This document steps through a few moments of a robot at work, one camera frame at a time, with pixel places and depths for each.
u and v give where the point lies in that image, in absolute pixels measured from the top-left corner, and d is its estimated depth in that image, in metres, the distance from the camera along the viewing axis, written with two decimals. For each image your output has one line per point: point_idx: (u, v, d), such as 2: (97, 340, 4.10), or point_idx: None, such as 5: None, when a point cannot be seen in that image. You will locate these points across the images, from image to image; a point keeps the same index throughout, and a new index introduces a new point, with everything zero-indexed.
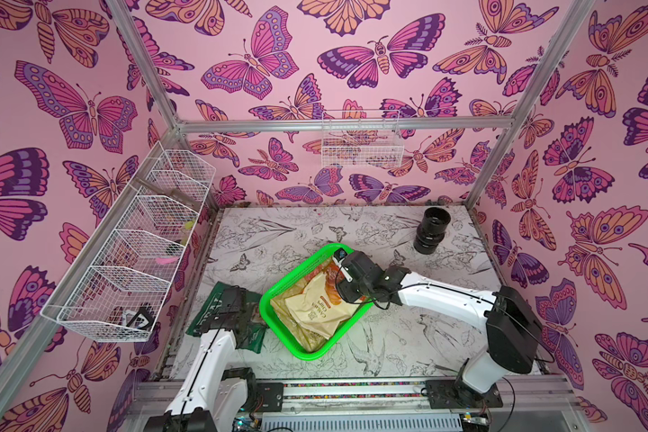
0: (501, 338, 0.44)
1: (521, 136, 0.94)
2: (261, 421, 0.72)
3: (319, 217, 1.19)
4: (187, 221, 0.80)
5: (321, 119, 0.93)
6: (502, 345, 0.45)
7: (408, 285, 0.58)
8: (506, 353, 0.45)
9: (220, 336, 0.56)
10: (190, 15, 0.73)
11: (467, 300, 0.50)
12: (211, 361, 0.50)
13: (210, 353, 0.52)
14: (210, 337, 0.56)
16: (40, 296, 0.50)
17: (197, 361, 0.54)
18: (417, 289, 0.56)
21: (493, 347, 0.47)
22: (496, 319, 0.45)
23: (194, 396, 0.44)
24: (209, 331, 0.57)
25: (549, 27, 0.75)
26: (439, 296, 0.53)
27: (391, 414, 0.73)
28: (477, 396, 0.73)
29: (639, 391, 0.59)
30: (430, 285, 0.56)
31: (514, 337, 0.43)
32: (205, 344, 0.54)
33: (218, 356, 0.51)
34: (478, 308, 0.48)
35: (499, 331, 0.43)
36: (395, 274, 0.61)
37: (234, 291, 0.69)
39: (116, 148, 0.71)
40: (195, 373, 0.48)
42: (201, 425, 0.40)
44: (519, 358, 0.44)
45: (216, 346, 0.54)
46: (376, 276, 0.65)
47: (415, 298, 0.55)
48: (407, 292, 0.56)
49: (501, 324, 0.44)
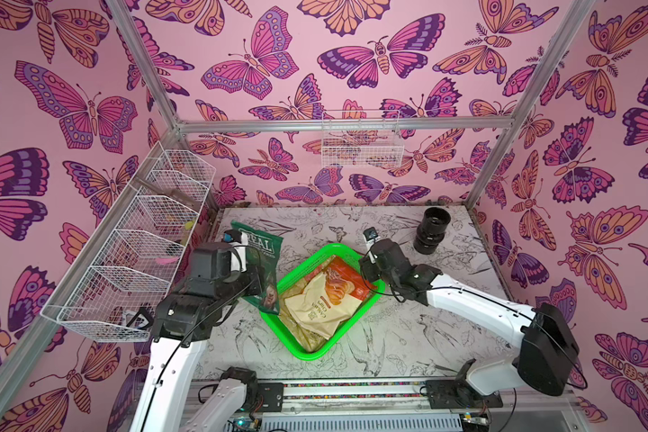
0: (536, 356, 0.42)
1: (521, 136, 0.94)
2: (261, 421, 0.72)
3: (319, 217, 1.19)
4: (187, 221, 0.80)
5: (321, 119, 0.93)
6: (535, 363, 0.43)
7: (438, 286, 0.56)
8: (536, 371, 0.44)
9: (177, 358, 0.39)
10: (190, 15, 0.73)
11: (503, 311, 0.48)
12: (164, 401, 0.38)
13: (161, 387, 0.38)
14: (163, 355, 0.40)
16: (40, 296, 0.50)
17: (143, 397, 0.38)
18: (447, 292, 0.54)
21: (523, 364, 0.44)
22: (534, 335, 0.43)
23: None
24: (158, 340, 0.40)
25: (549, 27, 0.75)
26: (472, 302, 0.51)
27: (391, 414, 0.73)
28: (476, 395, 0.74)
29: (638, 391, 0.60)
30: (463, 291, 0.53)
31: (552, 359, 0.41)
32: (155, 366, 0.40)
33: (171, 393, 0.38)
34: (514, 321, 0.46)
35: (535, 349, 0.41)
36: (426, 274, 0.60)
37: (208, 256, 0.45)
39: (115, 148, 0.71)
40: (143, 418, 0.38)
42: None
44: (551, 379, 0.43)
45: (168, 374, 0.39)
46: (405, 272, 0.63)
47: (445, 301, 0.54)
48: (436, 294, 0.55)
49: (539, 342, 0.42)
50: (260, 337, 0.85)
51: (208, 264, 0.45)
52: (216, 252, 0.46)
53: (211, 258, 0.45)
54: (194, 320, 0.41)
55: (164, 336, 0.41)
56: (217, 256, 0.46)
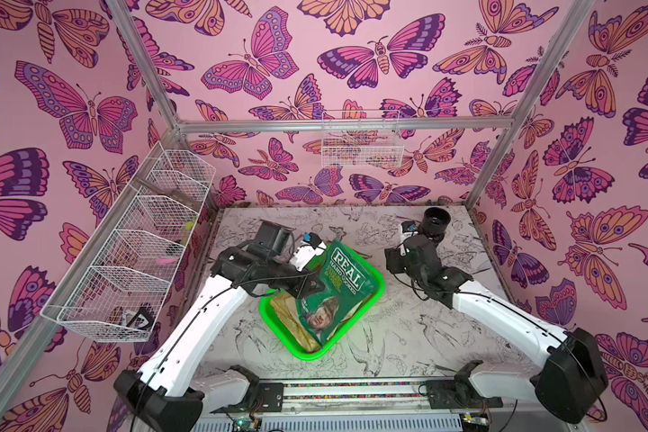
0: (558, 379, 0.41)
1: (521, 136, 0.94)
2: (261, 421, 0.72)
3: (319, 217, 1.19)
4: (187, 221, 0.80)
5: (321, 119, 0.93)
6: (555, 385, 0.42)
7: (466, 292, 0.55)
8: (555, 393, 0.43)
9: (223, 294, 0.45)
10: (190, 15, 0.73)
11: (531, 328, 0.46)
12: (202, 326, 0.43)
13: (203, 312, 0.44)
14: (215, 289, 0.46)
16: (40, 296, 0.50)
17: (188, 318, 0.44)
18: (475, 300, 0.53)
21: (540, 383, 0.47)
22: (559, 356, 0.41)
23: (167, 367, 0.40)
24: (214, 277, 0.47)
25: (549, 28, 0.75)
26: (499, 314, 0.50)
27: (391, 414, 0.73)
28: (473, 392, 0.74)
29: (639, 391, 0.59)
30: (491, 300, 0.52)
31: (575, 385, 0.39)
32: (203, 296, 0.45)
33: (209, 322, 0.43)
34: (541, 340, 0.44)
35: (560, 373, 0.41)
36: (454, 276, 0.59)
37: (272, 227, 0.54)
39: (115, 148, 0.71)
40: (181, 334, 0.42)
42: (157, 409, 0.37)
44: (571, 404, 0.42)
45: (213, 305, 0.44)
46: (434, 271, 0.62)
47: (471, 307, 0.54)
48: (463, 299, 0.54)
49: (565, 364, 0.40)
50: (260, 337, 0.85)
51: (270, 237, 0.54)
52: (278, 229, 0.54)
53: (274, 231, 0.54)
54: (244, 273, 0.47)
55: (220, 273, 0.47)
56: (279, 231, 0.55)
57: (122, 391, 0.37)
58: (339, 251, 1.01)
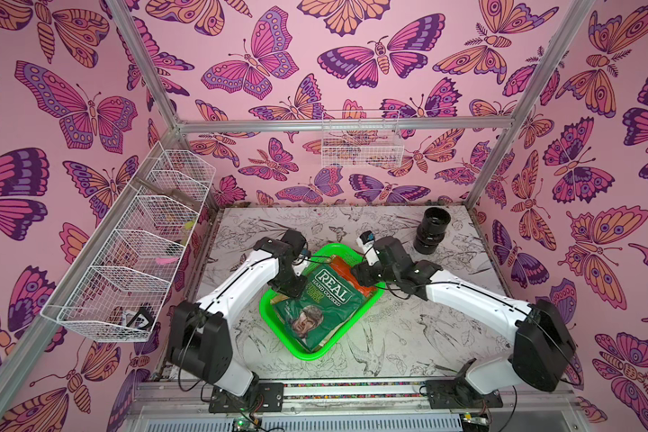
0: (529, 350, 0.43)
1: (521, 136, 0.94)
2: (261, 420, 0.72)
3: (319, 217, 1.19)
4: (188, 221, 0.80)
5: (321, 119, 0.93)
6: (529, 357, 0.44)
7: (437, 281, 0.57)
8: (529, 364, 0.45)
9: (266, 260, 0.57)
10: (190, 15, 0.73)
11: (499, 306, 0.48)
12: (249, 277, 0.53)
13: (251, 268, 0.54)
14: (258, 256, 0.57)
16: (40, 296, 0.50)
17: (238, 271, 0.54)
18: (445, 286, 0.55)
21: (517, 357, 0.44)
22: (526, 328, 0.43)
23: (222, 301, 0.47)
24: (256, 251, 0.59)
25: (549, 27, 0.75)
26: (469, 297, 0.52)
27: (391, 414, 0.73)
28: (475, 394, 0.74)
29: (638, 391, 0.60)
30: (461, 285, 0.54)
31: (544, 353, 0.42)
32: (249, 260, 0.57)
33: (255, 275, 0.53)
34: (509, 316, 0.46)
35: (529, 344, 0.42)
36: (426, 268, 0.61)
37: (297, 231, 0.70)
39: (116, 148, 0.71)
40: (231, 282, 0.51)
42: (215, 329, 0.43)
44: (544, 373, 0.43)
45: (258, 266, 0.55)
46: (406, 266, 0.64)
47: (443, 295, 0.55)
48: (434, 288, 0.56)
49: (533, 336, 0.42)
50: (260, 337, 0.85)
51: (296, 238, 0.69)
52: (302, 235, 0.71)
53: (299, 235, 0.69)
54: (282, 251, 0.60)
55: (261, 249, 0.59)
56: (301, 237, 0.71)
57: (181, 317, 0.45)
58: (328, 271, 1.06)
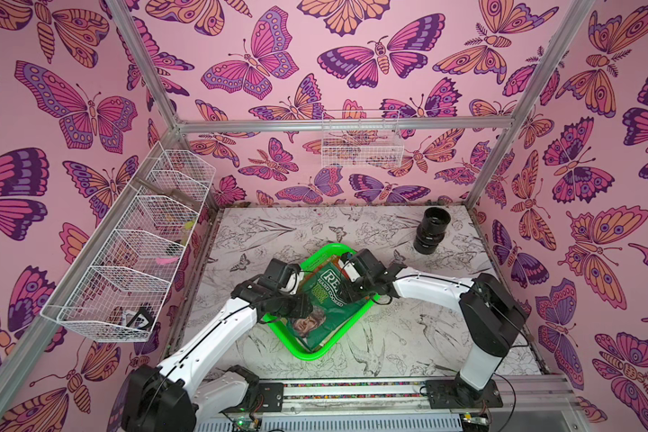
0: (475, 318, 0.47)
1: (521, 136, 0.94)
2: (261, 421, 0.72)
3: (319, 217, 1.19)
4: (187, 221, 0.80)
5: (321, 119, 0.93)
6: (478, 326, 0.48)
7: (400, 276, 0.65)
8: (482, 334, 0.48)
9: (241, 312, 0.53)
10: (190, 15, 0.73)
11: (447, 284, 0.55)
12: (219, 337, 0.48)
13: (223, 324, 0.50)
14: (234, 307, 0.54)
16: (40, 296, 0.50)
17: (210, 326, 0.50)
18: (408, 279, 0.63)
21: (472, 330, 0.50)
22: (470, 300, 0.49)
23: (186, 364, 0.43)
24: (234, 299, 0.55)
25: (549, 27, 0.75)
26: (426, 283, 0.59)
27: (391, 414, 0.73)
28: (475, 395, 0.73)
29: (638, 391, 0.60)
30: (419, 276, 0.62)
31: (487, 318, 0.47)
32: (224, 312, 0.53)
33: (225, 334, 0.49)
34: (455, 291, 0.53)
35: (472, 311, 0.47)
36: (392, 268, 0.69)
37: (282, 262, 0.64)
39: (116, 148, 0.71)
40: (201, 338, 0.47)
42: (173, 402, 0.39)
44: (494, 337, 0.47)
45: (232, 319, 0.51)
46: (378, 272, 0.72)
47: (407, 287, 0.61)
48: (400, 283, 0.63)
49: (474, 303, 0.48)
50: (260, 337, 0.85)
51: (278, 270, 0.64)
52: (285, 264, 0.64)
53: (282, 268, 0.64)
54: (261, 298, 0.56)
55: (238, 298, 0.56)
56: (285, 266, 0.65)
57: (137, 384, 0.42)
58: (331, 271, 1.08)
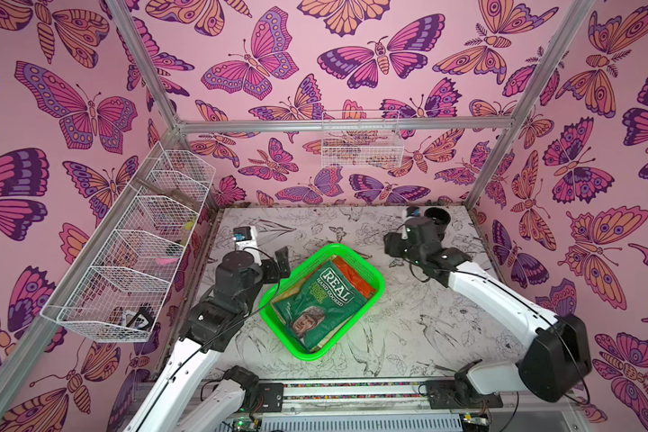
0: (543, 358, 0.42)
1: (521, 136, 0.94)
2: (261, 421, 0.72)
3: (319, 217, 1.19)
4: (187, 221, 0.80)
5: (321, 119, 0.93)
6: (539, 365, 0.43)
7: (463, 270, 0.56)
8: (537, 374, 0.44)
9: (193, 358, 0.44)
10: (190, 15, 0.73)
11: (523, 310, 0.47)
12: (169, 400, 0.41)
13: (172, 383, 0.42)
14: (182, 354, 0.44)
16: (40, 296, 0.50)
17: (156, 390, 0.42)
18: (472, 278, 0.54)
21: (524, 364, 0.49)
22: (545, 337, 0.43)
23: None
24: (183, 340, 0.45)
25: (549, 28, 0.75)
26: (494, 293, 0.50)
27: (391, 414, 0.73)
28: (472, 391, 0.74)
29: (638, 391, 0.60)
30: (488, 280, 0.53)
31: (559, 364, 0.40)
32: (174, 364, 0.44)
33: (175, 396, 0.42)
34: (532, 321, 0.45)
35: (544, 352, 0.41)
36: (454, 256, 0.59)
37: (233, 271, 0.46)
39: (115, 148, 0.71)
40: (149, 409, 0.41)
42: None
44: (553, 386, 0.43)
45: (183, 373, 0.43)
46: (433, 250, 0.63)
47: (465, 285, 0.54)
48: (459, 276, 0.55)
49: (551, 346, 0.41)
50: (260, 337, 0.85)
51: (229, 283, 0.48)
52: (238, 271, 0.48)
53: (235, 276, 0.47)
54: (217, 328, 0.46)
55: (189, 336, 0.46)
56: (238, 273, 0.48)
57: None
58: (331, 270, 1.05)
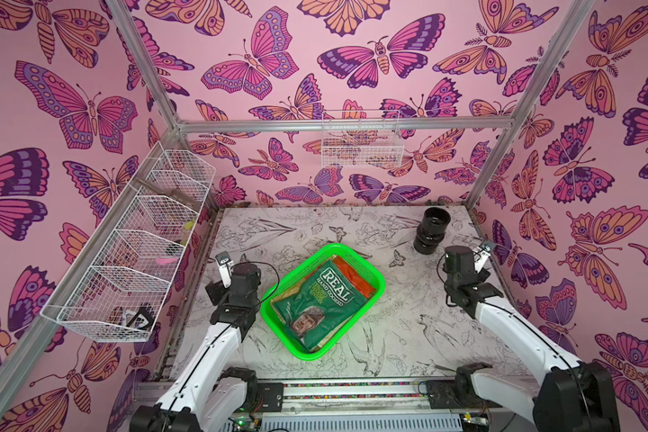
0: (554, 397, 0.41)
1: (521, 136, 0.94)
2: (261, 421, 0.72)
3: (319, 217, 1.19)
4: (187, 221, 0.80)
5: (321, 119, 0.93)
6: (552, 404, 0.42)
7: (490, 303, 0.57)
8: (552, 415, 0.43)
9: (227, 333, 0.55)
10: (190, 15, 0.73)
11: (543, 346, 0.47)
12: (212, 358, 0.50)
13: (212, 347, 0.51)
14: (216, 330, 0.55)
16: (40, 296, 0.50)
17: (197, 354, 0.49)
18: (497, 311, 0.55)
21: (541, 401, 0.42)
22: (562, 376, 0.41)
23: (187, 392, 0.44)
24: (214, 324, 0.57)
25: (549, 28, 0.75)
26: (517, 328, 0.51)
27: (391, 414, 0.73)
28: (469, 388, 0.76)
29: (639, 391, 0.59)
30: (513, 316, 0.53)
31: (570, 407, 0.39)
32: (210, 337, 0.54)
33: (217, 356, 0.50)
34: (549, 359, 0.44)
35: (555, 389, 0.41)
36: (485, 289, 0.61)
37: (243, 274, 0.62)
39: (115, 148, 0.71)
40: (193, 366, 0.48)
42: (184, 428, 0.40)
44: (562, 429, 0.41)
45: (219, 341, 0.53)
46: (467, 281, 0.65)
47: (490, 318, 0.56)
48: (485, 309, 0.57)
49: (563, 385, 0.40)
50: (260, 337, 0.85)
51: (242, 284, 0.63)
52: (249, 274, 0.63)
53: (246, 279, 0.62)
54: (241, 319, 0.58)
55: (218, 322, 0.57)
56: (248, 275, 0.63)
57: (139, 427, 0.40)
58: (331, 270, 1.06)
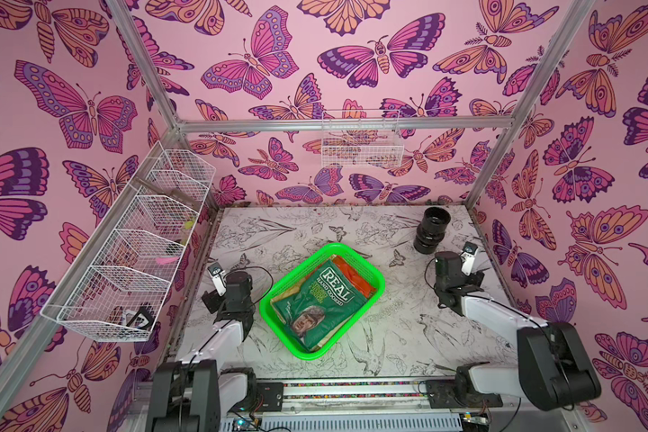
0: (529, 353, 0.45)
1: (521, 136, 0.94)
2: (261, 421, 0.72)
3: (319, 216, 1.19)
4: (187, 221, 0.80)
5: (321, 118, 0.93)
6: (530, 363, 0.45)
7: (473, 295, 0.64)
8: (533, 374, 0.45)
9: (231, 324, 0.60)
10: (189, 14, 0.73)
11: (517, 318, 0.51)
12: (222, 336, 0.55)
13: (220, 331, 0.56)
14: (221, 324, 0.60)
16: (40, 296, 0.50)
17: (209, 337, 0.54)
18: (479, 300, 0.61)
21: (523, 367, 0.47)
22: (532, 332, 0.46)
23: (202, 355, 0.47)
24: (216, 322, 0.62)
25: (549, 27, 0.75)
26: (495, 309, 0.56)
27: (391, 414, 0.73)
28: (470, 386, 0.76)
29: (638, 391, 0.60)
30: (491, 301, 0.59)
31: (542, 357, 0.43)
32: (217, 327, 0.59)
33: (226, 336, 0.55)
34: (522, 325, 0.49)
35: (528, 344, 0.45)
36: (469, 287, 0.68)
37: (238, 282, 0.68)
39: (115, 148, 0.71)
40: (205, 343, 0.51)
42: (205, 372, 0.44)
44: (543, 382, 0.43)
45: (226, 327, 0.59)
46: (455, 282, 0.71)
47: (474, 307, 0.61)
48: (469, 300, 0.62)
49: (534, 338, 0.44)
50: (260, 337, 0.85)
51: (237, 292, 0.69)
52: (242, 282, 0.68)
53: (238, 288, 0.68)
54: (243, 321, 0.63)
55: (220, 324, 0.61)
56: (241, 283, 0.68)
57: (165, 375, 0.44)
58: (331, 269, 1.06)
